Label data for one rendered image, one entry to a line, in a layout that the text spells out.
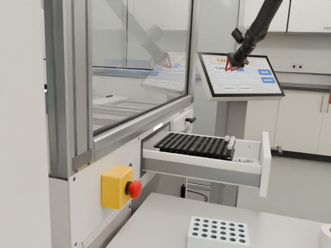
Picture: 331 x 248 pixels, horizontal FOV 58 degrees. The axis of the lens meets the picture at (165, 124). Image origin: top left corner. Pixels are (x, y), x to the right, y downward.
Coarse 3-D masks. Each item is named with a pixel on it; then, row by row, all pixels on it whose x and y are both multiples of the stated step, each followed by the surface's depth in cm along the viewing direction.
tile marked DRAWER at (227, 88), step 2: (222, 86) 164; (224, 86) 165; (226, 86) 166; (228, 86) 166; (230, 86) 167; (232, 86) 167; (234, 86) 168; (224, 88) 164; (226, 88) 165; (228, 88) 165; (230, 88) 166; (232, 88) 166; (234, 88) 167; (236, 88) 168; (224, 90) 164; (226, 90) 164; (228, 90) 165; (230, 90) 165; (232, 90) 166; (234, 90) 166; (236, 90) 167
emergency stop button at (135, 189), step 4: (136, 180) 62; (132, 184) 61; (136, 184) 62; (140, 184) 63; (132, 188) 61; (136, 188) 61; (140, 188) 63; (132, 192) 61; (136, 192) 61; (140, 192) 63; (132, 196) 61; (136, 196) 62
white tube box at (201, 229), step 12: (192, 216) 68; (192, 228) 63; (204, 228) 63; (216, 228) 63; (228, 228) 64; (240, 228) 64; (192, 240) 60; (204, 240) 60; (216, 240) 59; (228, 240) 59; (240, 240) 60
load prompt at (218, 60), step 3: (210, 57) 172; (213, 57) 173; (216, 57) 174; (219, 57) 175; (222, 57) 176; (225, 57) 177; (210, 60) 171; (213, 60) 172; (216, 60) 173; (219, 60) 174; (222, 60) 175; (225, 60) 176; (249, 60) 183; (219, 63) 172; (222, 63) 173; (225, 63) 174; (249, 63) 182; (252, 63) 183
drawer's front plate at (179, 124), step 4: (184, 112) 127; (188, 112) 128; (192, 112) 135; (180, 116) 118; (184, 116) 121; (188, 116) 128; (192, 116) 136; (176, 120) 110; (180, 120) 115; (184, 120) 122; (172, 124) 111; (176, 124) 110; (180, 124) 116; (184, 124) 122; (188, 124) 130; (192, 124) 138; (172, 128) 111; (176, 128) 111; (180, 128) 116; (184, 128) 123; (180, 132) 117; (184, 132) 124; (188, 132) 132
